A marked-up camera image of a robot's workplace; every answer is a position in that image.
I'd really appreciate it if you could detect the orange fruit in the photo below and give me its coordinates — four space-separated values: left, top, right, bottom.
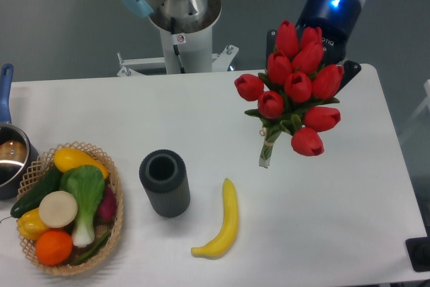
36 230 73 265

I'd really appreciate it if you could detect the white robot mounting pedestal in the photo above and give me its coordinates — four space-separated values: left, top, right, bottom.
117 27 239 77

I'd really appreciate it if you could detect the purple red onion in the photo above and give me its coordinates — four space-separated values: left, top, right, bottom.
97 186 117 221

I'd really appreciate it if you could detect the yellow squash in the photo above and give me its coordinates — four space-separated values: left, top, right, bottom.
53 147 109 179

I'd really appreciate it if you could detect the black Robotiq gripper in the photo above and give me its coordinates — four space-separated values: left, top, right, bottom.
266 0 361 93

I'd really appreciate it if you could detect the green bean pod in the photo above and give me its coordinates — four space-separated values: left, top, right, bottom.
71 231 111 266

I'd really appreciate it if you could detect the blue handled saucepan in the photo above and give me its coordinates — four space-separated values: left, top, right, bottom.
0 63 40 200

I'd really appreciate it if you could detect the dark grey ribbed vase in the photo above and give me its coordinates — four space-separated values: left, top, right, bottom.
138 149 191 218

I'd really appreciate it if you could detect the red tulip bouquet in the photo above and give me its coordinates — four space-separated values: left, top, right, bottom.
234 20 344 168

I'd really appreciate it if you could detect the woven wicker basket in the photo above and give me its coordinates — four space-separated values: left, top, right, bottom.
17 142 124 276

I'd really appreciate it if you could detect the yellow banana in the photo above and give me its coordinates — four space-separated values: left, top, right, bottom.
190 178 240 259

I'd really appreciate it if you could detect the green bok choy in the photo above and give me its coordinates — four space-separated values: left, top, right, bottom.
60 165 105 248

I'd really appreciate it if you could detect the yellow bell pepper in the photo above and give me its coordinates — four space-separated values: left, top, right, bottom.
17 208 51 241

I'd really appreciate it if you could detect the black device at edge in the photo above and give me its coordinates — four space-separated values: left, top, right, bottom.
405 237 429 272

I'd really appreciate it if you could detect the dark green cucumber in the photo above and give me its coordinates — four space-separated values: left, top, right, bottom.
10 165 62 218

